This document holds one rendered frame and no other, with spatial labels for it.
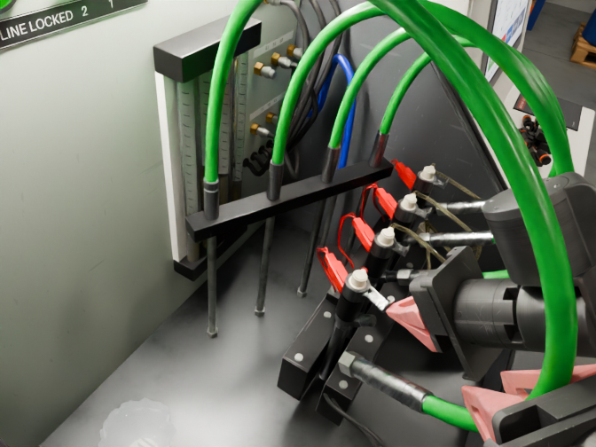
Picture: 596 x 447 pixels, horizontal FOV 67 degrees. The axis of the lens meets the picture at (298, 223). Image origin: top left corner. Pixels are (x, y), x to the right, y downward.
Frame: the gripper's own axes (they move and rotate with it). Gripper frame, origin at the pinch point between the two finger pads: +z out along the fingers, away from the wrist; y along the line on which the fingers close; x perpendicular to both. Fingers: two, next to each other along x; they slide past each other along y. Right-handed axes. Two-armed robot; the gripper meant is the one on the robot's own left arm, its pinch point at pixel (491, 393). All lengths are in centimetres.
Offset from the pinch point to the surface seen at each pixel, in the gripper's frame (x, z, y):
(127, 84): -30.2, 22.4, 19.2
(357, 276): -4.9, 19.6, 1.9
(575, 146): -5, 67, -68
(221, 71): -27.8, 15.9, 10.2
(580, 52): -50, 343, -333
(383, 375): 0.7, 8.2, 4.7
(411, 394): 1.3, 5.3, 3.8
